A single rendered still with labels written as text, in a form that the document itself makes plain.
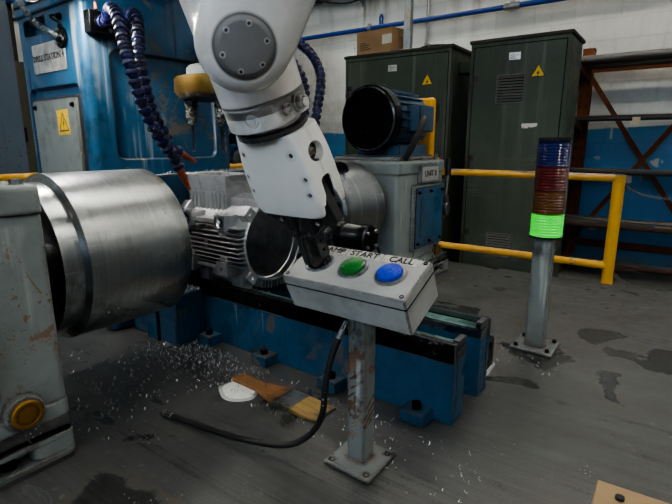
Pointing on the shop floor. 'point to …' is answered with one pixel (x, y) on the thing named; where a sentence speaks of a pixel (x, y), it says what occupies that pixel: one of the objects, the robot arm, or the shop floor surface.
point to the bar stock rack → (590, 63)
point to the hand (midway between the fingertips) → (313, 246)
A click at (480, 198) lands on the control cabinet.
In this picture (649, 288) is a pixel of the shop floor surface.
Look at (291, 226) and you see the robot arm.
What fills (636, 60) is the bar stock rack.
